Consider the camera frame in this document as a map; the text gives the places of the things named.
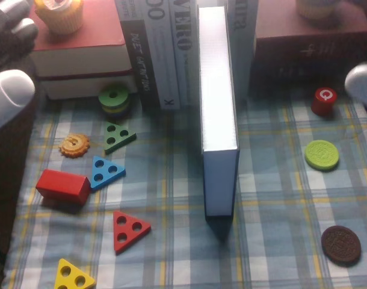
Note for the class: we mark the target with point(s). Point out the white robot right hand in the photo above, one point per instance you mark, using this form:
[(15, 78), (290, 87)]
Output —
[(362, 82)]

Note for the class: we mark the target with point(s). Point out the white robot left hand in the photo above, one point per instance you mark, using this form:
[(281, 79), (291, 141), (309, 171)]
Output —
[(10, 93)]

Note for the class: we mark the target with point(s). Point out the grey book CENTURY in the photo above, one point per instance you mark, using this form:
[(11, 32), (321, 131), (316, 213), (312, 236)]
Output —
[(218, 105)]

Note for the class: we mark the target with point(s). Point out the dark brown book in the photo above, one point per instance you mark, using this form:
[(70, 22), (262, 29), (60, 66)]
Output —
[(297, 60)]

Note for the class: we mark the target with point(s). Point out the thick red hardcover book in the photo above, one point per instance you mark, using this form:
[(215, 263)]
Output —
[(81, 45)]

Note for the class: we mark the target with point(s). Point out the black grey book DUET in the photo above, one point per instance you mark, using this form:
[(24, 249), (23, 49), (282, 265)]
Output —
[(141, 66)]

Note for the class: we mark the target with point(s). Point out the red cylinder with letter Q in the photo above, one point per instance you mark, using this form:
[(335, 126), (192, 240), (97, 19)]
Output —
[(322, 101)]

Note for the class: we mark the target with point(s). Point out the round toy butter biscuit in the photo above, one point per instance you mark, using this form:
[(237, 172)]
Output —
[(74, 146)]

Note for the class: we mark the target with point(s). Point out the green toy sandwich cookie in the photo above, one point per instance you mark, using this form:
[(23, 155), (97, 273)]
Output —
[(322, 156)]

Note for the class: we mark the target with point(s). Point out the yellow toy cupcake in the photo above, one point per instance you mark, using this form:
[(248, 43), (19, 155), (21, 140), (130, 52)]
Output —
[(61, 16)]

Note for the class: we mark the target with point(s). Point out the red rectangular wooden block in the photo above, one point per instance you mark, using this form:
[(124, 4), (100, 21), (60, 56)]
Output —
[(62, 186)]

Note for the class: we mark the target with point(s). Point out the green triangle block with holes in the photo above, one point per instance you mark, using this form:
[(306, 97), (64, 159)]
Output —
[(116, 138)]

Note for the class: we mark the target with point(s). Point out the blue triangle block with holes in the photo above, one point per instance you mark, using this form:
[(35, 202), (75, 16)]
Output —
[(104, 176)]

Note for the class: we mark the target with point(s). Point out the brown toy sandwich cookie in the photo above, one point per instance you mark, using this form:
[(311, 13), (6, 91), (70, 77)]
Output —
[(341, 245)]

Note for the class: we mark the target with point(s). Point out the red triangle block with holes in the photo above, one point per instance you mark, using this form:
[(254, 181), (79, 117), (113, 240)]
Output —
[(128, 233)]

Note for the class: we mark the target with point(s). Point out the yellow triangle block with holes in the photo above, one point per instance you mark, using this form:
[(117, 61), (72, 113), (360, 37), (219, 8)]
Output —
[(70, 275)]

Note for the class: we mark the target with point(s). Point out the blue plaid cloth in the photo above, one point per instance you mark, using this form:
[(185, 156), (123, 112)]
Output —
[(171, 225)]

